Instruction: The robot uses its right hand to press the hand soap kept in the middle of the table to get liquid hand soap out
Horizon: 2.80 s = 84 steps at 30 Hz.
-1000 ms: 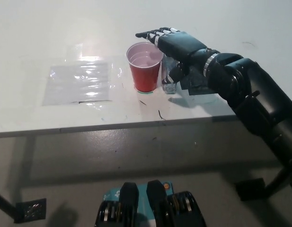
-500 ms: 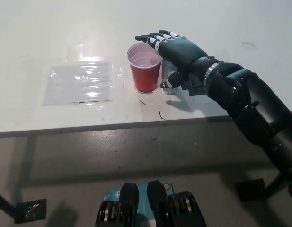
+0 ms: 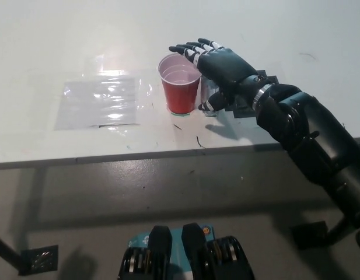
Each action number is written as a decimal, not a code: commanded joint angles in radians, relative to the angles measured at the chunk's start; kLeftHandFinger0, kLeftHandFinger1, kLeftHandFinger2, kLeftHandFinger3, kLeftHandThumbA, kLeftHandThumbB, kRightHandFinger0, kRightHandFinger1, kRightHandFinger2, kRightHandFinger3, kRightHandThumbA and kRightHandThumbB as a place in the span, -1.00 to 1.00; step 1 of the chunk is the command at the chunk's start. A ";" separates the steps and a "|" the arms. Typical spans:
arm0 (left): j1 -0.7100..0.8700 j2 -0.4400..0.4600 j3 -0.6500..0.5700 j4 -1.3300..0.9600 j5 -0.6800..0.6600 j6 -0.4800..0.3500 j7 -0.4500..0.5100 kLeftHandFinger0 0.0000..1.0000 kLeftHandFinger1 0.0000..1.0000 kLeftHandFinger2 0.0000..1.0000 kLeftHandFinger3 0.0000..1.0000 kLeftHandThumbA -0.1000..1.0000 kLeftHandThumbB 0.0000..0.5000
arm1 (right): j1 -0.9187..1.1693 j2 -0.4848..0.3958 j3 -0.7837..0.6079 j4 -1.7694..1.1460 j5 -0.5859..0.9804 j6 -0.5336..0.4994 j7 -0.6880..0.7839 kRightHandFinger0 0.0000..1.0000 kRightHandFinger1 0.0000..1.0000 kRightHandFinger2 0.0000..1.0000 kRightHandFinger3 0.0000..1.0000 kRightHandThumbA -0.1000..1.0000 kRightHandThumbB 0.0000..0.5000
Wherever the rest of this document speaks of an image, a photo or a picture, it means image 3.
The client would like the clear soap bottle black pump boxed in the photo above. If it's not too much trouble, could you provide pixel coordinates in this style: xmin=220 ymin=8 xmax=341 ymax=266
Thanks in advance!
xmin=200 ymin=76 xmax=219 ymax=118

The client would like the clear plastic sheet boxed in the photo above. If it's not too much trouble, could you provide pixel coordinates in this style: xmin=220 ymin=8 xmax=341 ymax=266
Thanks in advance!
xmin=54 ymin=76 xmax=153 ymax=132

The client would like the black teal robot body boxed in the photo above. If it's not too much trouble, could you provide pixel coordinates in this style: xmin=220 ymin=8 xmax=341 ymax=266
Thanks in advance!
xmin=117 ymin=223 xmax=255 ymax=280

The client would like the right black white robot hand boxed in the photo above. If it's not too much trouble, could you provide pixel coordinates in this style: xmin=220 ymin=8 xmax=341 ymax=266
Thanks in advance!
xmin=168 ymin=37 xmax=267 ymax=113

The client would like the black table leg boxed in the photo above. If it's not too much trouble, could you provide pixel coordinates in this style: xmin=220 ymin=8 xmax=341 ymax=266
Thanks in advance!
xmin=327 ymin=214 xmax=360 ymax=245
xmin=0 ymin=232 xmax=23 ymax=271

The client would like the black tape square patch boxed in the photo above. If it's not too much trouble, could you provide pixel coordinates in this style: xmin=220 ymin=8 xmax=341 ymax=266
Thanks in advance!
xmin=225 ymin=69 xmax=279 ymax=119

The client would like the red plastic cup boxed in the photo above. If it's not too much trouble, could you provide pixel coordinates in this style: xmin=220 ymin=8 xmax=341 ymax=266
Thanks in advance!
xmin=157 ymin=52 xmax=202 ymax=115

